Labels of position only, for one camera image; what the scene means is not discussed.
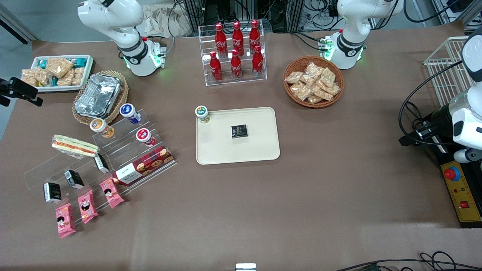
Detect aluminium foil container stack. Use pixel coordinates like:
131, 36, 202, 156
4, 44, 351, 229
74, 73, 122, 117

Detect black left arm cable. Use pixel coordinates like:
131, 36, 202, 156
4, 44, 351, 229
398, 60, 466, 148

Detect rice cracker packet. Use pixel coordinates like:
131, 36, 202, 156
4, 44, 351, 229
36, 70, 52, 87
56, 72, 74, 87
45, 57, 74, 78
20, 69, 38, 87
71, 67, 85, 86

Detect orange lid cup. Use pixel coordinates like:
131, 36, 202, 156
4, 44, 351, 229
90, 118, 115, 139

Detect pink snack packet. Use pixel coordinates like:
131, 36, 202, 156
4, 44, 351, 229
55, 203, 76, 239
78, 189, 99, 225
99, 177, 125, 209

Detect yellow emergency stop control box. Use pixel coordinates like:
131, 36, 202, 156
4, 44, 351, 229
440, 160, 482, 228

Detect black floor cables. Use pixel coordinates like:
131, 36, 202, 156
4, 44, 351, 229
334, 251, 482, 271

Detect round brown wicker basket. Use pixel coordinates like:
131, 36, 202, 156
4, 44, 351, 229
283, 55, 345, 109

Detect red lid cup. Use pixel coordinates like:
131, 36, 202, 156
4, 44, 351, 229
136, 128, 157, 147

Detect red cola bottle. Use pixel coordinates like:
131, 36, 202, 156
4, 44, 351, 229
230, 49, 243, 80
232, 21, 245, 56
209, 51, 223, 82
252, 45, 264, 78
249, 20, 261, 53
215, 23, 228, 58

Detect black base cable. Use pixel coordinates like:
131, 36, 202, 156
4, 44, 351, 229
289, 32, 326, 52

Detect clear acrylic bottle rack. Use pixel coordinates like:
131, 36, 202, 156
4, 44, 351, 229
198, 20, 267, 87

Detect clear acrylic stepped stand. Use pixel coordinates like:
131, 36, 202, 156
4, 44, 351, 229
24, 109, 178, 226

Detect green lid cup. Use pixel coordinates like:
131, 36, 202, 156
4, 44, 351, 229
195, 105, 210, 124

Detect sandwich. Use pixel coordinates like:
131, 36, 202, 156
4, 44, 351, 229
52, 134, 99, 158

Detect flat wicker basket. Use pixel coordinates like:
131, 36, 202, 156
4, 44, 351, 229
72, 70, 129, 125

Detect beige plastic tray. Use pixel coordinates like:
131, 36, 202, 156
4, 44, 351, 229
196, 107, 281, 165

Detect red tartan cookie box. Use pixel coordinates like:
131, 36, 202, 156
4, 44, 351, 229
113, 146, 175, 187

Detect white rectangular snack tray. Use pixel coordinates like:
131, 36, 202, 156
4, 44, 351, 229
28, 55, 94, 93

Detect white wire basket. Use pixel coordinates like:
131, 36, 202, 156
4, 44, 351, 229
423, 36, 472, 108

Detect aluminium frame rack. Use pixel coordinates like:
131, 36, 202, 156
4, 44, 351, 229
182, 0, 302, 33

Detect dark metal bar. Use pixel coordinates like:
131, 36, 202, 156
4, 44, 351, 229
0, 7, 29, 45

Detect brown table cover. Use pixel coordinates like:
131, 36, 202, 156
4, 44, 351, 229
0, 20, 482, 271

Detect blue lid cup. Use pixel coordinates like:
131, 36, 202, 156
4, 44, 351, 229
119, 103, 142, 124

